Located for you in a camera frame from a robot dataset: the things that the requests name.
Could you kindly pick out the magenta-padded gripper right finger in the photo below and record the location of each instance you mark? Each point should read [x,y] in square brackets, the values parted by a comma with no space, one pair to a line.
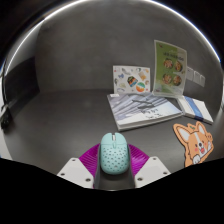
[150,170]

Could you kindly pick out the large grey striped book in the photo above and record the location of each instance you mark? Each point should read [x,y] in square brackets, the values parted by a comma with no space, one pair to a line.
[143,111]

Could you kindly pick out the green food menu sheet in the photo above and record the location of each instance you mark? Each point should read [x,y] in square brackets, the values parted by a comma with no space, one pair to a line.
[169,68]

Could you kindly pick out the mint green computer mouse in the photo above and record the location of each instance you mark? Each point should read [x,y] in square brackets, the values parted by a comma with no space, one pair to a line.
[114,154]

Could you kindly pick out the corgi-shaped orange mouse pad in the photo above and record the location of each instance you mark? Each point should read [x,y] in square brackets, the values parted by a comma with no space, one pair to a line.
[194,143]

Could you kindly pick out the white sticker sheet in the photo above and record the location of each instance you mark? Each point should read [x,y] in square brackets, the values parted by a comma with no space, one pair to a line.
[131,79]

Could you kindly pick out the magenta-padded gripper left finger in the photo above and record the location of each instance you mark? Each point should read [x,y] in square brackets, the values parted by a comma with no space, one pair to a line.
[77,172]

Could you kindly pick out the white book with blue stripe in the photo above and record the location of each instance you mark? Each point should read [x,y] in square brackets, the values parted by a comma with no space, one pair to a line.
[195,109]

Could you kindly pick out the white wall switch panel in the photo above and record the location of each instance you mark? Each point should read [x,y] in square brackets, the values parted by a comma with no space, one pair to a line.
[195,76]

